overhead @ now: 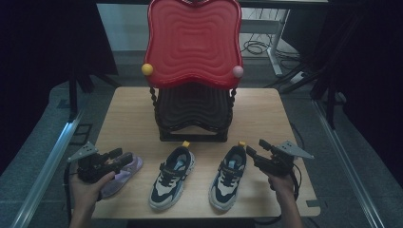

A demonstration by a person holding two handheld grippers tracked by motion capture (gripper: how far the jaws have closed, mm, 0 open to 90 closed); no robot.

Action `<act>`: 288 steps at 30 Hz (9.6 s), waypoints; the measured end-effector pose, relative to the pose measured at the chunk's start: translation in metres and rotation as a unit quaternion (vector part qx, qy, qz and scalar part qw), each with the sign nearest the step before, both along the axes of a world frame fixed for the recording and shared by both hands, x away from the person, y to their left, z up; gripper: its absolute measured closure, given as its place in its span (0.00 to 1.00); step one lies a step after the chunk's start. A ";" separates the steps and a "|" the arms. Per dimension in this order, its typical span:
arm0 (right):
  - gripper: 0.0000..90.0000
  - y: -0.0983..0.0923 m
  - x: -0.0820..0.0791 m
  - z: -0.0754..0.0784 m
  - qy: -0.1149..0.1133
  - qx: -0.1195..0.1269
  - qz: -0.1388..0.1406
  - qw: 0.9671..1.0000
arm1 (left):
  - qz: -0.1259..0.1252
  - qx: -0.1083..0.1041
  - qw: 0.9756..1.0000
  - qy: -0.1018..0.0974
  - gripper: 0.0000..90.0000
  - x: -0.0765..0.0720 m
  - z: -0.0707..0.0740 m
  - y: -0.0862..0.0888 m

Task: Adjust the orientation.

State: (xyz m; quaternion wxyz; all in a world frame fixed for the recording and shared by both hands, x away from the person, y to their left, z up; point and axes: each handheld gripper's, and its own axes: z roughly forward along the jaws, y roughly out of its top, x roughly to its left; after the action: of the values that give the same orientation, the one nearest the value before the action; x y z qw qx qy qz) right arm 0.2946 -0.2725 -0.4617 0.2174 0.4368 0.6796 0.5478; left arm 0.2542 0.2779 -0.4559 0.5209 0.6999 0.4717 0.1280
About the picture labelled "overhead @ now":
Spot aluminium floor rail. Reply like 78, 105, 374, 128
9, 110, 85, 228
312, 99, 386, 228

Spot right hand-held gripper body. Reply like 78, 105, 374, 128
255, 140, 316, 179

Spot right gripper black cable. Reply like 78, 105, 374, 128
253, 163, 302, 226

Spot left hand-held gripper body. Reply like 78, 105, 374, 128
67, 141, 115, 184

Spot person's left hand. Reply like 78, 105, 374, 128
69, 172, 117, 210

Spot thin black floor cable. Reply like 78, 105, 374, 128
289, 122, 306, 150

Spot red and black shoe rack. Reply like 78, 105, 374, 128
141, 0, 245, 143

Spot white power strip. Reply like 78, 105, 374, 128
289, 70, 309, 85

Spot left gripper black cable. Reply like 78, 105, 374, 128
63, 162, 73, 224

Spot navy and white sneaker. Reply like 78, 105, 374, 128
148, 141, 197, 212
208, 141, 248, 212

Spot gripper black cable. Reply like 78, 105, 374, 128
63, 162, 73, 224
253, 163, 302, 226

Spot black stand legs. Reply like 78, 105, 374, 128
265, 63, 337, 131
67, 67, 122, 123

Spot purple star sandal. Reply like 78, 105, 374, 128
100, 152, 144, 200

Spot black floor tape frame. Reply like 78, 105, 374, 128
69, 123, 93, 146

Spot black curtain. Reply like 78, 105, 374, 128
281, 0, 403, 191
0, 0, 119, 175

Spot bundle of black floor cables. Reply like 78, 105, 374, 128
241, 33, 302, 63

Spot white metal table frame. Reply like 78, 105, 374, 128
239, 9, 291, 77

